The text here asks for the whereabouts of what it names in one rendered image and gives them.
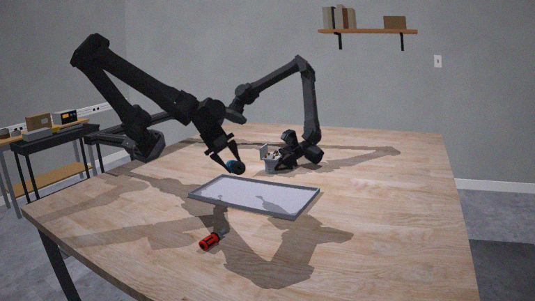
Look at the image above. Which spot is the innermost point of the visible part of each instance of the blue nut driver barrel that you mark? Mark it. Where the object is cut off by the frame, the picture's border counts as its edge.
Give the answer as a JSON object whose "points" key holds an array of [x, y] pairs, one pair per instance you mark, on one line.
{"points": [[236, 167]]}

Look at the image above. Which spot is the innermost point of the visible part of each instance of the grey metal bracket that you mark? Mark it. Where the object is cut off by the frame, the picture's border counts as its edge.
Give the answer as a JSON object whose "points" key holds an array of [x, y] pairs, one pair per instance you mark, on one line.
{"points": [[264, 151]]}

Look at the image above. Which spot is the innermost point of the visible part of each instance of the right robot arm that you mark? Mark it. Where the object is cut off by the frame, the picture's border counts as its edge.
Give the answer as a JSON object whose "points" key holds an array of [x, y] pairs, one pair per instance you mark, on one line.
{"points": [[93, 56]]}

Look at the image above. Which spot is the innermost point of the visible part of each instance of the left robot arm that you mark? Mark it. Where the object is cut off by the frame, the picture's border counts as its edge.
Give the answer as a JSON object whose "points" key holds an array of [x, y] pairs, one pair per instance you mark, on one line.
{"points": [[312, 131]]}

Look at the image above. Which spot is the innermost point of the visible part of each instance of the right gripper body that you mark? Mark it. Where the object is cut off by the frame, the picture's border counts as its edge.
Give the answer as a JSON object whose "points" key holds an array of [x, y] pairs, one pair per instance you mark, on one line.
{"points": [[215, 149]]}

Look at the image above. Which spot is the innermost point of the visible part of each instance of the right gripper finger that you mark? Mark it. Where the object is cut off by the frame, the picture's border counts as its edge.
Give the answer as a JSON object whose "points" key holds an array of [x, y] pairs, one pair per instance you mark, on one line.
{"points": [[217, 159], [235, 149]]}

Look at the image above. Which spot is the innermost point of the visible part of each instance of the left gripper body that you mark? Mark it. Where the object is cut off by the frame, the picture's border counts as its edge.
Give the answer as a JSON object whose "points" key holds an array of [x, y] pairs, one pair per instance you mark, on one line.
{"points": [[284, 152]]}

